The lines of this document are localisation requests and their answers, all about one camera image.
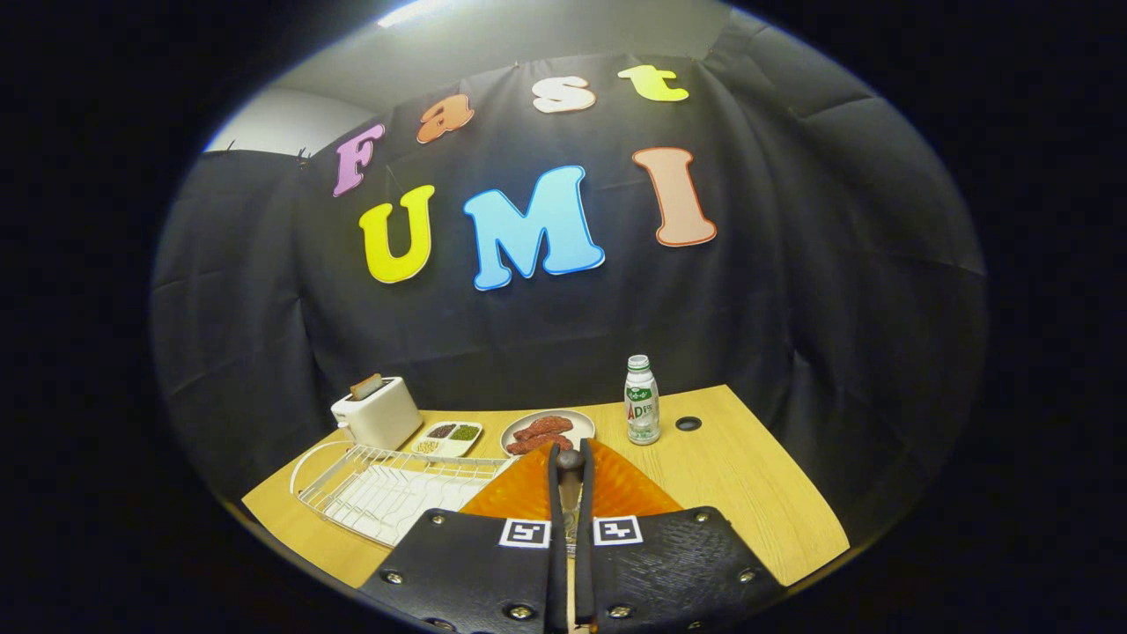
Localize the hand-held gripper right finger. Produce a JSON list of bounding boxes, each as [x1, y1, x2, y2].
[[577, 438, 784, 634]]

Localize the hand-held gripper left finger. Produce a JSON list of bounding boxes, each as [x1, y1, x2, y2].
[[357, 443, 569, 634]]

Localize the wooden handled spoon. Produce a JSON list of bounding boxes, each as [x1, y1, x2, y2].
[[556, 448, 587, 634]]

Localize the white wire dish rack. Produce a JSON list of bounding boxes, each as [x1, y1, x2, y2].
[[290, 440, 520, 549]]

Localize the beige round dish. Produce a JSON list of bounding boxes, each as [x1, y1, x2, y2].
[[500, 409, 597, 457]]

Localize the red sausage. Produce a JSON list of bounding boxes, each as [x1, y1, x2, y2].
[[513, 416, 575, 442], [505, 433, 575, 456]]

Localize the white divided seasoning tray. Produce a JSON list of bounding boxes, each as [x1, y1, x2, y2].
[[410, 421, 484, 459]]

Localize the white green drink bottle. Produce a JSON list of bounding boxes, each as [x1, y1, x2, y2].
[[624, 355, 661, 446]]

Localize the white toaster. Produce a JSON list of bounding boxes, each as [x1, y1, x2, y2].
[[330, 377, 424, 451]]

